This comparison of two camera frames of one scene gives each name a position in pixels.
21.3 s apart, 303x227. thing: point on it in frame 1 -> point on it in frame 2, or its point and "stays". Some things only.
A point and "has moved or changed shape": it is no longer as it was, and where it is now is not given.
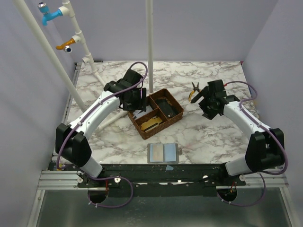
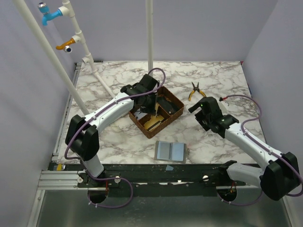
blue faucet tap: [47, 15] stays
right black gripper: [206, 97] -> [205, 121]
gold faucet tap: [66, 46] stays
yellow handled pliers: [194, 89] stays
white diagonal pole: [78, 102] stays
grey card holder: [163, 153] has moved or changed shape
